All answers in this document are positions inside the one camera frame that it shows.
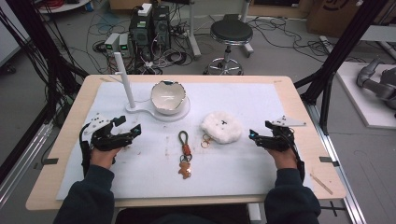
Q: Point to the white box on computer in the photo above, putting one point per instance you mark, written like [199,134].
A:
[144,9]

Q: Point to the white stand with pole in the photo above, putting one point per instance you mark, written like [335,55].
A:
[125,77]

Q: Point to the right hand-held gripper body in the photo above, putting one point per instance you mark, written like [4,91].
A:
[281,137]

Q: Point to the person's left hand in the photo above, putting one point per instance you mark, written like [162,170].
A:
[102,157]

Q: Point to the thin wooden stick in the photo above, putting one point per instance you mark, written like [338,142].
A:
[321,184]

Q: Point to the aluminium floor rail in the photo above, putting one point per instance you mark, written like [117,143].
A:
[21,161]
[342,180]

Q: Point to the black table clip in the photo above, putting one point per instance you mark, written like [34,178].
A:
[50,161]
[328,160]

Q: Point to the white platform board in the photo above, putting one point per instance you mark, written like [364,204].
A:
[364,102]

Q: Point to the grey power supply unit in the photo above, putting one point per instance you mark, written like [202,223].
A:
[111,43]
[124,45]

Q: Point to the person's dark lap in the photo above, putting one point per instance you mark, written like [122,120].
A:
[180,216]

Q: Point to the person's right hand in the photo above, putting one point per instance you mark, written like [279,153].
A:
[282,158]

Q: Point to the brown cardboard box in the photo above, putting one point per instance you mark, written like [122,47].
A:
[336,15]

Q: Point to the white metal desk leg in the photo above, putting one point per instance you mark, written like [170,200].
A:
[246,31]
[193,34]

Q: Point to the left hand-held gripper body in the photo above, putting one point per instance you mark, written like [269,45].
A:
[104,138]

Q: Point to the white eggshell-shaped bowl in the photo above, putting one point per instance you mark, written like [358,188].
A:
[168,96]

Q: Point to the black computer tower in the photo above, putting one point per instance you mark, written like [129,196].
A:
[161,26]
[140,34]

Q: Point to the white table mat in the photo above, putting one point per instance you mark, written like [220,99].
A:
[243,174]

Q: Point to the light wooden table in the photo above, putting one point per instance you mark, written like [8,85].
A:
[314,146]

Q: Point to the black round stool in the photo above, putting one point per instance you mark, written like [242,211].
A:
[231,31]

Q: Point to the black metal frame post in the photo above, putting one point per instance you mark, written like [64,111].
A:
[339,49]

